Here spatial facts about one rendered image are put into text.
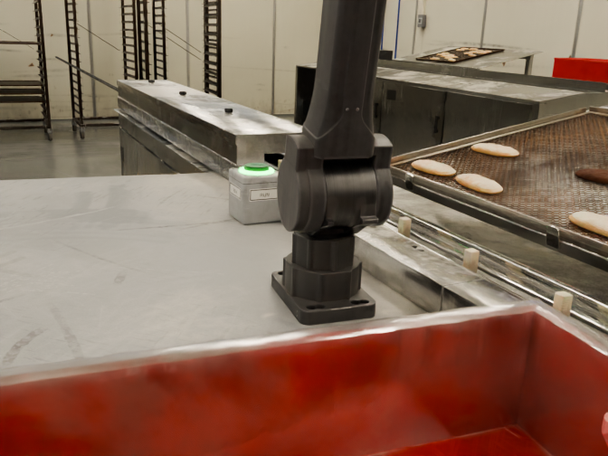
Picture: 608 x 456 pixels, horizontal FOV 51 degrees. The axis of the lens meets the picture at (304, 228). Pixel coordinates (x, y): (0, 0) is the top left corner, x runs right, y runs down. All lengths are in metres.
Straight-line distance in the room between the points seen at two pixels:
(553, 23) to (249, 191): 5.03
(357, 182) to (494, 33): 5.75
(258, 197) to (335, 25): 0.45
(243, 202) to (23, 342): 0.44
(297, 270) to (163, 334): 0.15
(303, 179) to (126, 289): 0.26
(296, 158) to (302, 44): 7.89
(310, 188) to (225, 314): 0.17
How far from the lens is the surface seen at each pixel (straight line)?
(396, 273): 0.75
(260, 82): 8.30
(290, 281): 0.70
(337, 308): 0.67
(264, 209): 1.00
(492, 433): 0.53
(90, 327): 0.68
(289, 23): 8.43
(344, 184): 0.63
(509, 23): 6.22
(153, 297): 0.74
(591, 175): 1.01
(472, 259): 0.78
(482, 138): 1.24
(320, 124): 0.62
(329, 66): 0.61
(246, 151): 1.23
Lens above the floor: 1.11
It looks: 17 degrees down
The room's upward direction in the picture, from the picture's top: 2 degrees clockwise
